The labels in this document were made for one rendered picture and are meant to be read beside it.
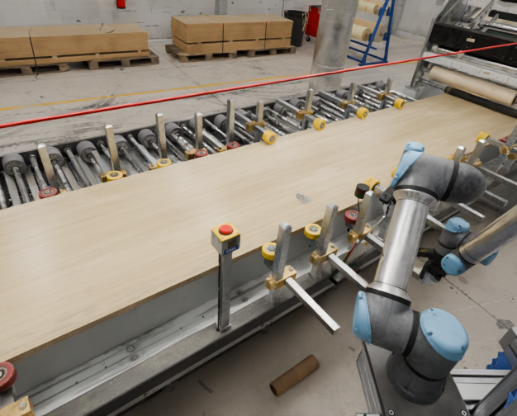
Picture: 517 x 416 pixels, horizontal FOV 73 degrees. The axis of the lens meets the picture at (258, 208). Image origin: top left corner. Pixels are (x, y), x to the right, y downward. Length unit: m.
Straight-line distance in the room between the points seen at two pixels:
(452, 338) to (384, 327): 0.15
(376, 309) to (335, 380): 1.36
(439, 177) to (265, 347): 1.58
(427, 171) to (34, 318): 1.31
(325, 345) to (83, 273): 1.49
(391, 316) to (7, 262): 1.39
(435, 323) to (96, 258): 1.21
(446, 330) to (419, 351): 0.08
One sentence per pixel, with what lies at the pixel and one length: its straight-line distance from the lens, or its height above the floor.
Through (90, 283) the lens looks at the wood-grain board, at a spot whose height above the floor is 0.90.
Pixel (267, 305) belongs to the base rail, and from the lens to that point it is 1.58.
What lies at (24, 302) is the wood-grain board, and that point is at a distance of 1.50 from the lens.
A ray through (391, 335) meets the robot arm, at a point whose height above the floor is 1.23.
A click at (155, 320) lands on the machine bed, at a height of 0.66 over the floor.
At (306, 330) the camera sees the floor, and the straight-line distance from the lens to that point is 2.40.
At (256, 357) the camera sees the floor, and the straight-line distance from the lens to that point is 2.25.
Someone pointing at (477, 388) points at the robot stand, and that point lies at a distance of 1.35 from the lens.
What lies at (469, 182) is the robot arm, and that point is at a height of 1.50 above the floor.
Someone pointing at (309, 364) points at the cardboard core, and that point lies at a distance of 2.19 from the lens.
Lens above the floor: 1.96
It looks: 37 degrees down
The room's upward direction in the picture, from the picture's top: 5 degrees clockwise
